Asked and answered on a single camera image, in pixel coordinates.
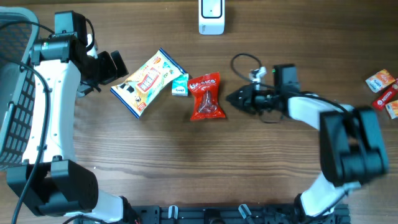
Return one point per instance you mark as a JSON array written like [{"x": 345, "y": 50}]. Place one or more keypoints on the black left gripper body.
[{"x": 91, "y": 71}]

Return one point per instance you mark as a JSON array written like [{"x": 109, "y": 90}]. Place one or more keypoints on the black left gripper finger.
[
  {"x": 121, "y": 69},
  {"x": 107, "y": 71}
]

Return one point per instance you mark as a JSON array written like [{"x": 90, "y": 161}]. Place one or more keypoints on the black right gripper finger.
[
  {"x": 245, "y": 92},
  {"x": 240, "y": 103}
]

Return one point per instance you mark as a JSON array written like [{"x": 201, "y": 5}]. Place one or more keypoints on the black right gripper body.
[{"x": 264, "y": 98}]

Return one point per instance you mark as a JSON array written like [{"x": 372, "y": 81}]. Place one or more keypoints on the blue yellow snack bag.
[{"x": 140, "y": 88}]

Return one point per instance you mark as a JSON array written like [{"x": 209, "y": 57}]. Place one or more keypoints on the red candy bag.
[{"x": 204, "y": 89}]

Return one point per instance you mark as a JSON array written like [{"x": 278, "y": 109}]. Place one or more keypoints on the small teal box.
[{"x": 179, "y": 85}]

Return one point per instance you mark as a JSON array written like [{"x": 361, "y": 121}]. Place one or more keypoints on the small orange box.
[
  {"x": 380, "y": 80},
  {"x": 392, "y": 109}
]

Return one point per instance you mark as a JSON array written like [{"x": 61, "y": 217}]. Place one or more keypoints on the red chocolate wafer bar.
[{"x": 381, "y": 102}]

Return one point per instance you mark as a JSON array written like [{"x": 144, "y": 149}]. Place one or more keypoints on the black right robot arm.
[{"x": 352, "y": 150}]

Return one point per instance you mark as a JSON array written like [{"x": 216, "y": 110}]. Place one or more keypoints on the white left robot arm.
[{"x": 49, "y": 181}]

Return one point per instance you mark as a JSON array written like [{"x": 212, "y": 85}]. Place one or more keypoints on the white barcode scanner box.
[{"x": 211, "y": 17}]

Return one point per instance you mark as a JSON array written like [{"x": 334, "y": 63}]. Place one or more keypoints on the grey plastic shopping basket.
[{"x": 17, "y": 85}]

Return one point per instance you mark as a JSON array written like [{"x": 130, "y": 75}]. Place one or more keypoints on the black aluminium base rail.
[{"x": 243, "y": 214}]

